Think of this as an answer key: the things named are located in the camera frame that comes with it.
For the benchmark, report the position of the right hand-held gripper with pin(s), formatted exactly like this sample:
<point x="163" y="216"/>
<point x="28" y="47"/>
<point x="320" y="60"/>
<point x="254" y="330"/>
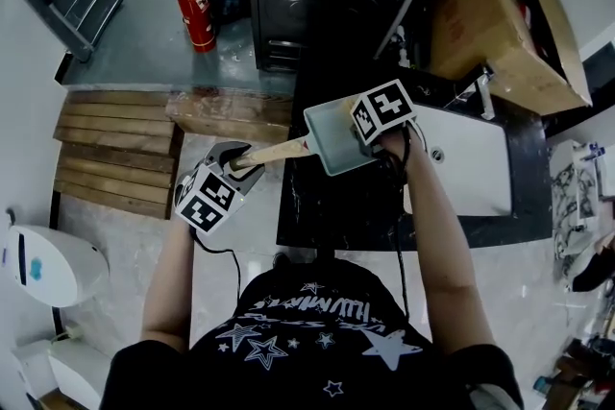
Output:
<point x="382" y="110"/>

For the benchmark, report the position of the plain white toilet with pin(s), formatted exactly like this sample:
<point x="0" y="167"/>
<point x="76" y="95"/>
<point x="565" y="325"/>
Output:
<point x="77" y="374"/>

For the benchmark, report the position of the red fire extinguisher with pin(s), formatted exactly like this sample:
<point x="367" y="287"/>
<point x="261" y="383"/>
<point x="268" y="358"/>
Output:
<point x="198" y="16"/>

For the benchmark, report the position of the person's black star print clothing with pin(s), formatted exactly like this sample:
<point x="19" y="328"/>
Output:
<point x="307" y="350"/>

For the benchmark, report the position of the white round device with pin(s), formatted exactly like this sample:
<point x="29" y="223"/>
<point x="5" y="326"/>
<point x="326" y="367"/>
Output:
<point x="57" y="266"/>

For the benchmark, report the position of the person's black shoe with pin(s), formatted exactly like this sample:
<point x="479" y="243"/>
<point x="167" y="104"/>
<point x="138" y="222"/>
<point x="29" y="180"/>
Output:
<point x="281" y="260"/>

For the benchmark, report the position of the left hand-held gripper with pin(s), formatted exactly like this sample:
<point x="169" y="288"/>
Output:
<point x="206" y="201"/>

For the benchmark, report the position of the wooden crate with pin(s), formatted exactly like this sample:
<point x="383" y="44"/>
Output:
<point x="230" y="117"/>

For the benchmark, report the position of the white sink basin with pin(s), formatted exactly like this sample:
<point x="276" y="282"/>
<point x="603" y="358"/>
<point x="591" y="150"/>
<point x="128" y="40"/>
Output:
<point x="471" y="158"/>

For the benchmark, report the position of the white drain pipe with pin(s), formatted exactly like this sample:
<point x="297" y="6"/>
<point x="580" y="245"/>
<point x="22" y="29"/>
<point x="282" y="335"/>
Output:
<point x="413" y="0"/>

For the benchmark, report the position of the large cardboard box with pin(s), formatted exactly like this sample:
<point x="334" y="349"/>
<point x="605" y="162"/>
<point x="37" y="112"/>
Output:
<point x="475" y="33"/>

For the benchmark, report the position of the person's right forearm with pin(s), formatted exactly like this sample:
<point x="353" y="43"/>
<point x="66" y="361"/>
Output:
<point x="442" y="254"/>

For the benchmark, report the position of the wooden pallet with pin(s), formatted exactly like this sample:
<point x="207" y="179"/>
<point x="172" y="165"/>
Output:
<point x="113" y="158"/>

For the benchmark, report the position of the black marble sink table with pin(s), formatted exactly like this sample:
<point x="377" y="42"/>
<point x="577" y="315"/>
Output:
<point x="336" y="206"/>

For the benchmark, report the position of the person's left forearm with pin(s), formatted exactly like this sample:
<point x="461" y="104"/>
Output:
<point x="168" y="293"/>

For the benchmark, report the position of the white marble pattern cabinet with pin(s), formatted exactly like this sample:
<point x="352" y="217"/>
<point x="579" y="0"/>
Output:
<point x="572" y="192"/>

